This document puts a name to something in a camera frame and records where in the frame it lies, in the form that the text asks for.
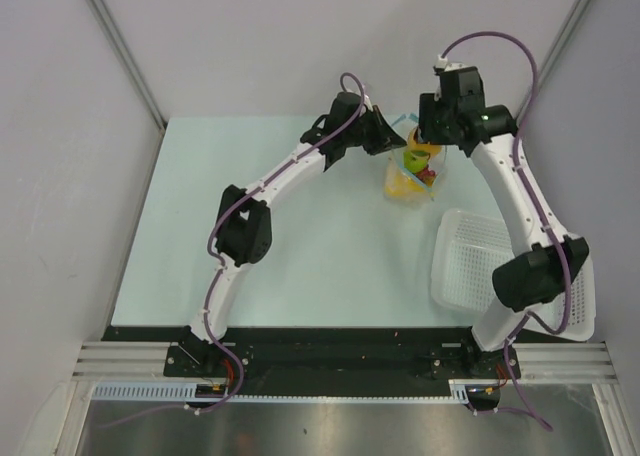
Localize yellow fake banana bunch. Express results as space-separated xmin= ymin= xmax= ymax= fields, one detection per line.
xmin=383 ymin=164 xmax=428 ymax=203

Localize red fake grape bunch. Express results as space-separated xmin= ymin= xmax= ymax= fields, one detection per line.
xmin=415 ymin=166 xmax=438 ymax=187

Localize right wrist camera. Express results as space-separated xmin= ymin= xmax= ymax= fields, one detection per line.
xmin=433 ymin=55 xmax=468 ymax=92

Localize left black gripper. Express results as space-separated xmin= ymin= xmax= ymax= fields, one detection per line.
xmin=343 ymin=106 xmax=406 ymax=157

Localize aluminium corner post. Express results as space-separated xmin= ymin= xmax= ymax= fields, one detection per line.
xmin=516 ymin=0 xmax=594 ymax=123
xmin=85 ymin=0 xmax=168 ymax=134

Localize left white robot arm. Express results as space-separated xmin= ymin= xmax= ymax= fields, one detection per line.
xmin=178 ymin=90 xmax=406 ymax=376

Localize aluminium frame rail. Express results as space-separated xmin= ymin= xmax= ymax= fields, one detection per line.
xmin=72 ymin=341 xmax=618 ymax=384

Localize right aluminium corner post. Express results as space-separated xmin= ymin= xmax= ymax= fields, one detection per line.
xmin=516 ymin=0 xmax=594 ymax=123

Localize clear zip top bag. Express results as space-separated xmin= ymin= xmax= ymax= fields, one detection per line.
xmin=384 ymin=113 xmax=447 ymax=205

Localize white cable duct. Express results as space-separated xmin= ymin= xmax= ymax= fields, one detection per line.
xmin=92 ymin=379 xmax=474 ymax=405

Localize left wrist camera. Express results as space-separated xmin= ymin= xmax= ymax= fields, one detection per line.
xmin=363 ymin=83 xmax=373 ymax=111

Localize white perforated plastic basket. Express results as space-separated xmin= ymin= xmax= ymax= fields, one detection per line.
xmin=430 ymin=209 xmax=596 ymax=341

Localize green fake apple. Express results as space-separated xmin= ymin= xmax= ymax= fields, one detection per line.
xmin=403 ymin=150 xmax=430 ymax=174

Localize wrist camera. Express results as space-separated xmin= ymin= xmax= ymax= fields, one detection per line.
xmin=433 ymin=55 xmax=468 ymax=92
xmin=363 ymin=83 xmax=373 ymax=111

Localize left aluminium corner post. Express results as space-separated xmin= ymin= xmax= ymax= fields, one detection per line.
xmin=85 ymin=0 xmax=168 ymax=134

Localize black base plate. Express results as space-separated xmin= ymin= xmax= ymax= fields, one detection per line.
xmin=102 ymin=326 xmax=521 ymax=380

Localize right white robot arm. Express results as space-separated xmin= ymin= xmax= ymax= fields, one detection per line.
xmin=417 ymin=60 xmax=590 ymax=377

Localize orange fake fruit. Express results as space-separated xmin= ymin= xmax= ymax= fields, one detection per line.
xmin=407 ymin=127 xmax=443 ymax=159

